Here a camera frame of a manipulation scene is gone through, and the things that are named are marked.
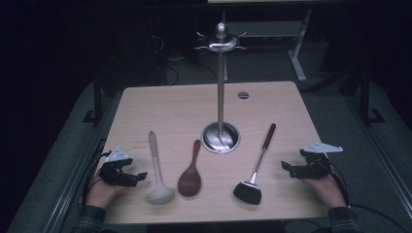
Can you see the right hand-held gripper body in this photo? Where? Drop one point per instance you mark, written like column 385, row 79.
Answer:
column 319, row 168

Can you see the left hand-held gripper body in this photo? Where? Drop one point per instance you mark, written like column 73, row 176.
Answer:
column 113, row 176

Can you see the beige ladle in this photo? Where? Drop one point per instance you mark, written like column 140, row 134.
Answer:
column 160, row 194

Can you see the brown wooden spoon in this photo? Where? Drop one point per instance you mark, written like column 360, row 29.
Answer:
column 189, row 184

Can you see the metal utensil stand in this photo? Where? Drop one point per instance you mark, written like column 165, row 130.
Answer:
column 220, row 97

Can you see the person's left hand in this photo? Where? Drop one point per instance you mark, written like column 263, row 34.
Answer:
column 102, row 194

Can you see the person's right hand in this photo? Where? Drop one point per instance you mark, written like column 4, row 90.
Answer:
column 325, row 191

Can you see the black metal stand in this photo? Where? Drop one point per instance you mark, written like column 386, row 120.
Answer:
column 97, row 97
column 365, row 97

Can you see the grey round table grommet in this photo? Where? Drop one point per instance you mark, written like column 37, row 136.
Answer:
column 243, row 95

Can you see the metal floor rail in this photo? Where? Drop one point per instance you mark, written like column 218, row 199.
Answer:
column 69, row 194
column 382, row 155

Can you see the white desk frame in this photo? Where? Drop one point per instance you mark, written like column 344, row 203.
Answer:
column 296, row 48

